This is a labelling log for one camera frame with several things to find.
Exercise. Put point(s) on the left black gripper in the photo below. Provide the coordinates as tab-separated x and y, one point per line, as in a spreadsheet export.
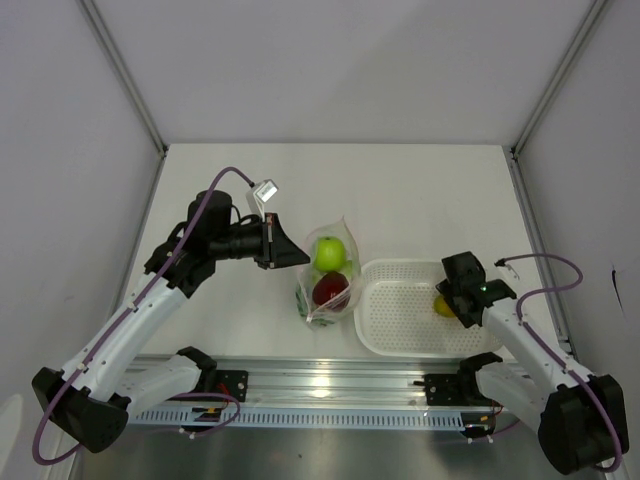
279	250

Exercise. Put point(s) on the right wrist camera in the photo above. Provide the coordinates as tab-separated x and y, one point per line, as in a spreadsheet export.
509	271

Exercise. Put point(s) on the green apple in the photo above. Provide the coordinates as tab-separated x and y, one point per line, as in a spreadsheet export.
330	254

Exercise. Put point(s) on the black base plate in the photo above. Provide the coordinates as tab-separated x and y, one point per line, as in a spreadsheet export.
231	386
449	390

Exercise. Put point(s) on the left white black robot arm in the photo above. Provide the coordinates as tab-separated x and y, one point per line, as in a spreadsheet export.
89	398

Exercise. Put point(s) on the red apple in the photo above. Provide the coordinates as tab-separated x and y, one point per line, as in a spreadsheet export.
328	289

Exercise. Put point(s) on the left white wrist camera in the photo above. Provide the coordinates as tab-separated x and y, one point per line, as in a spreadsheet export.
259	194

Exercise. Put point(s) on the yellow orange mango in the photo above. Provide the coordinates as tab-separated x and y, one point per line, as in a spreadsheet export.
441	308

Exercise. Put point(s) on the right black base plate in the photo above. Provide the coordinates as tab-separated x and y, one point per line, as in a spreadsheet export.
449	390

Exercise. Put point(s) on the left aluminium frame post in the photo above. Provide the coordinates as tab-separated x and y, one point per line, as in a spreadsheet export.
111	51

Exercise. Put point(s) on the clear pink zip top bag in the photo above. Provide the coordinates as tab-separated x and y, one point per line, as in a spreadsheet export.
340	230

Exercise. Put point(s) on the green lettuce leaf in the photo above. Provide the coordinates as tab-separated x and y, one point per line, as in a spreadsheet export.
313	316

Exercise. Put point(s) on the right aluminium frame post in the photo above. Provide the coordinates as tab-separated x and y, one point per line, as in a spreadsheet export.
578	43

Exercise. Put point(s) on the aluminium frame post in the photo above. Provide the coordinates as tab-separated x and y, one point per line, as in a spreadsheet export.
111	51
578	43

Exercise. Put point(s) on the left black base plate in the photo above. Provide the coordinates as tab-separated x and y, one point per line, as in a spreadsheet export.
231	386

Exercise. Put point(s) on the pale green cabbage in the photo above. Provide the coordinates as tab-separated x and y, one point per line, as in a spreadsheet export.
317	275

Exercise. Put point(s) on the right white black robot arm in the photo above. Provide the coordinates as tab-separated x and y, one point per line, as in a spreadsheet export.
579	417

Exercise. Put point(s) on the aluminium mounting rail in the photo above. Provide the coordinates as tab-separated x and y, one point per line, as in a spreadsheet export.
384	384

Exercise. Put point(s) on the white slotted cable duct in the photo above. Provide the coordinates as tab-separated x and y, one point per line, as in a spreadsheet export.
178	415

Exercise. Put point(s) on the white perforated plastic basket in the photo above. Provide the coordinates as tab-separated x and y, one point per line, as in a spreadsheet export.
395	315

